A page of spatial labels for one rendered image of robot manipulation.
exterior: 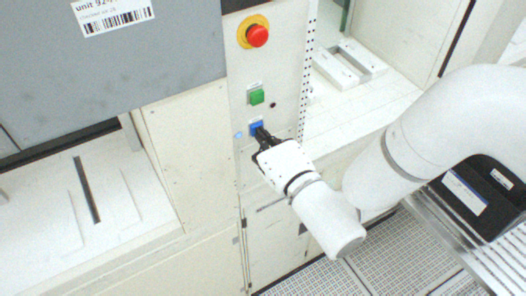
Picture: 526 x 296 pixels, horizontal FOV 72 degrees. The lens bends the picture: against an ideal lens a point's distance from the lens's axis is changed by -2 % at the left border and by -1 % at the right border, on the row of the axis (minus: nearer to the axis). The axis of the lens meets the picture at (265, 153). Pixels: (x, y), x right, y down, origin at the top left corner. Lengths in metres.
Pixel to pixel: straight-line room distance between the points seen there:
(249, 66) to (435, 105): 0.40
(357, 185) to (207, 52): 0.33
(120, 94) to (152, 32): 0.12
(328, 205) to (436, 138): 0.30
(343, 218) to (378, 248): 1.31
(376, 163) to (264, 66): 0.34
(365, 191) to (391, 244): 1.47
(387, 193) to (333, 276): 1.36
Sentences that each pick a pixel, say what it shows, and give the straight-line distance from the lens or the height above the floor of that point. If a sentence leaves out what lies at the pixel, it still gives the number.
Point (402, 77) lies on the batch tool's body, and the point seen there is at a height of 0.87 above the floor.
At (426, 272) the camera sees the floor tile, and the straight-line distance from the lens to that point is 2.01.
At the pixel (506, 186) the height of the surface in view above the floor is 0.93.
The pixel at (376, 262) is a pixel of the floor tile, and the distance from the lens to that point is 1.95.
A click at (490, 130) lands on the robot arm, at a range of 0.43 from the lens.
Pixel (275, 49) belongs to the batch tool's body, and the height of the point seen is 1.30.
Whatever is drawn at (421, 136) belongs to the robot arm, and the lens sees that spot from 0.45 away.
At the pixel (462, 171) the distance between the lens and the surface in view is 1.15.
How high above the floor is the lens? 1.72
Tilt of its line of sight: 50 degrees down
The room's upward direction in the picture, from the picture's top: straight up
